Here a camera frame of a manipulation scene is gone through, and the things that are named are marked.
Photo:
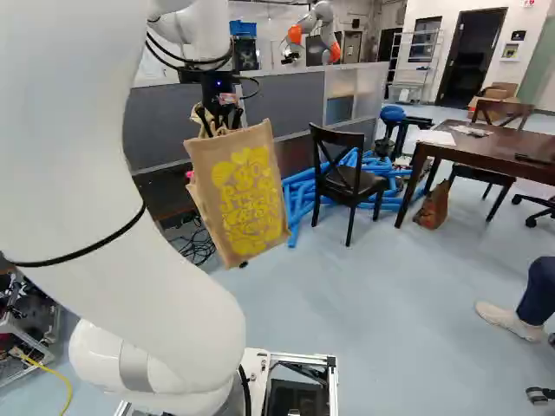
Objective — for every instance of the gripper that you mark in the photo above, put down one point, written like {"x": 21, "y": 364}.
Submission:
{"x": 212, "y": 89}

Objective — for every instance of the burlap bag with yellow print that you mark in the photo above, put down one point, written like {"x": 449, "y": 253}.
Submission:
{"x": 247, "y": 195}

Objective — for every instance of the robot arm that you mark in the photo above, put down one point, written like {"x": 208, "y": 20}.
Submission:
{"x": 65, "y": 130}

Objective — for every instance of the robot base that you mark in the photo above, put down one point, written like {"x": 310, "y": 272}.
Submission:
{"x": 299, "y": 390}

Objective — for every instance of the brown paper bag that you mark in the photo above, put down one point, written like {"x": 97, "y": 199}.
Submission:
{"x": 433, "y": 206}

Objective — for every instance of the grey office partition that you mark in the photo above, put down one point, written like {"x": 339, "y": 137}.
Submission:
{"x": 282, "y": 99}

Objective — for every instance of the pile of blue tubes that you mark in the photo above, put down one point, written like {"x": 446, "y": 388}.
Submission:
{"x": 299, "y": 190}

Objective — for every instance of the grey robot with orange joints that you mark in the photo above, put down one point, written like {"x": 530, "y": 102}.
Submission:
{"x": 323, "y": 41}

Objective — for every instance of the dark wooden cross-back chair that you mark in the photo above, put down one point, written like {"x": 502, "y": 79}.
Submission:
{"x": 347, "y": 177}

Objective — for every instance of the blue round stool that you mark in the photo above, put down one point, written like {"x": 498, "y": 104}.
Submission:
{"x": 392, "y": 113}

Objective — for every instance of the white paper sheet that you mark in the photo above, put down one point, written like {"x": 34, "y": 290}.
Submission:
{"x": 435, "y": 138}

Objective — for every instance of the scattered papers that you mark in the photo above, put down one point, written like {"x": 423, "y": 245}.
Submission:
{"x": 470, "y": 130}

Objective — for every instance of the dark door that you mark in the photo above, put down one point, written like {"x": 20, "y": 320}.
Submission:
{"x": 468, "y": 56}

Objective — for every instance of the dark wooden table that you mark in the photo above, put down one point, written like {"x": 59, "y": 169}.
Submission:
{"x": 490, "y": 149}

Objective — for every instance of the cardboard boxes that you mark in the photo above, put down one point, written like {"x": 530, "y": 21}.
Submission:
{"x": 494, "y": 97}

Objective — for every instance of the brown wooden chair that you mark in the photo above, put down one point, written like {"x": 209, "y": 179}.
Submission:
{"x": 503, "y": 113}

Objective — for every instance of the flat black item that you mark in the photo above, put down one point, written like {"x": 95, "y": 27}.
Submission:
{"x": 531, "y": 157}

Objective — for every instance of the black office chair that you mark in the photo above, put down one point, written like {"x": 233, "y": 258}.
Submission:
{"x": 535, "y": 208}

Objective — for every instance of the person's legs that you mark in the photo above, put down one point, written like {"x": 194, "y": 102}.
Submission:
{"x": 537, "y": 290}

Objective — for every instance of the grey chair caster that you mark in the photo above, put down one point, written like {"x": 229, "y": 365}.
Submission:
{"x": 539, "y": 395}

